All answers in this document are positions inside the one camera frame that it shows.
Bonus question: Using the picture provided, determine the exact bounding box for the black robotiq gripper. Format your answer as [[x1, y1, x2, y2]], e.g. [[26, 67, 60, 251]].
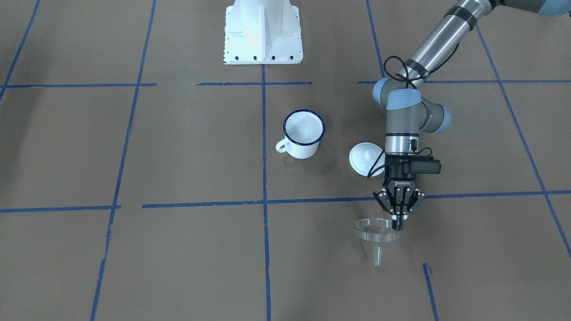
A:
[[373, 156, 426, 231]]

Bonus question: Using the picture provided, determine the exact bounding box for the white round cup lid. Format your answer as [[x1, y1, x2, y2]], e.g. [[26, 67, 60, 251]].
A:
[[349, 142, 385, 177]]

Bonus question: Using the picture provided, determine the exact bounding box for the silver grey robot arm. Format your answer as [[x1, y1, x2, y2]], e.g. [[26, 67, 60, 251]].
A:
[[372, 0, 570, 231]]

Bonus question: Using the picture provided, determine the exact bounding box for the white enamel cup blue rim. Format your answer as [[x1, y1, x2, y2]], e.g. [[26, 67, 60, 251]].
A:
[[275, 109, 326, 159]]

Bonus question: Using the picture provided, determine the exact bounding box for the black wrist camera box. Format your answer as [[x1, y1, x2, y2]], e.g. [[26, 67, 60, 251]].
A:
[[405, 156, 441, 174]]

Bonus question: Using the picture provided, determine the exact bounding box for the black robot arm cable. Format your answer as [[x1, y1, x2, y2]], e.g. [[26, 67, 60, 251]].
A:
[[367, 42, 451, 179]]

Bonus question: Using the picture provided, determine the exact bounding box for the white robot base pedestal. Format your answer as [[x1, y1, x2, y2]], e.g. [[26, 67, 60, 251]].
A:
[[223, 0, 304, 65]]

